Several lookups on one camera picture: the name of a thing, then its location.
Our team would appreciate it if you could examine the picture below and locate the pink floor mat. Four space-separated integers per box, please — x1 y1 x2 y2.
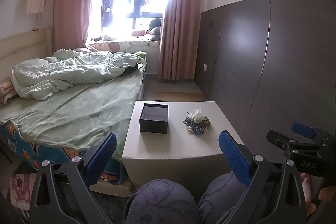
10 172 38 212

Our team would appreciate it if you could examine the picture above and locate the pink folded cloth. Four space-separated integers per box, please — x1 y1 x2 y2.
0 77 17 106

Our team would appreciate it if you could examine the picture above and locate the beige padded headboard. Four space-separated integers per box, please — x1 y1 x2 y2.
0 27 55 77

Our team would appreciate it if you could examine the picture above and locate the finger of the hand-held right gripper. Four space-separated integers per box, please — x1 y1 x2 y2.
291 122 319 139
266 130 294 155

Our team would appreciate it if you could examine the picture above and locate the bed base with cartoon cover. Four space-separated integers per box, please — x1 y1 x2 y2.
0 122 132 189

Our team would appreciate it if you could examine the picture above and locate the pink curtain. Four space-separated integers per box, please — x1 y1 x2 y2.
53 0 100 51
158 0 211 82

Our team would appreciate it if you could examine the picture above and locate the black pillow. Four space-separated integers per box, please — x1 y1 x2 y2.
148 18 163 36

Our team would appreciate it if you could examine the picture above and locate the black square box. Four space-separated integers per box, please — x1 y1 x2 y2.
139 103 169 134

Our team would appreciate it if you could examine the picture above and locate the pale green quilt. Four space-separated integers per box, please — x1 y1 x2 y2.
11 50 147 101

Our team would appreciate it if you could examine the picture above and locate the bed with green sheet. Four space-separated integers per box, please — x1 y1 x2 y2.
0 67 146 161

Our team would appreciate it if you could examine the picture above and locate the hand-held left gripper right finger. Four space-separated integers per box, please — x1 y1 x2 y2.
218 130 307 224

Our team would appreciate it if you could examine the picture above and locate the pile of colourful jewelry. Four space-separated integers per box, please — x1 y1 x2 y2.
182 114 211 135

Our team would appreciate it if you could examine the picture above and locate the white crumpled plastic bag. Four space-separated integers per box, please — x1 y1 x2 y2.
187 108 203 120

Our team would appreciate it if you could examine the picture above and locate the printed window seat cushion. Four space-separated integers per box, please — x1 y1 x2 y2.
87 40 161 53

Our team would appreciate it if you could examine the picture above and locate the flat brown cardboard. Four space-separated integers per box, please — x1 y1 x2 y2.
154 91 207 102

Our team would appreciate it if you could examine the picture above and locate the person's right hand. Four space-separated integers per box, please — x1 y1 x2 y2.
301 172 336 217

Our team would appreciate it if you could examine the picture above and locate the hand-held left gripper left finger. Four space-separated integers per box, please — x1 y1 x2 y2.
29 132 118 224

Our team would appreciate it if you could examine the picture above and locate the person's right leg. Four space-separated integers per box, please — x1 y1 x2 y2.
197 170 253 224

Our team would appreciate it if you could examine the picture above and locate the white low table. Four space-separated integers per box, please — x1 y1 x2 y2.
121 101 238 198

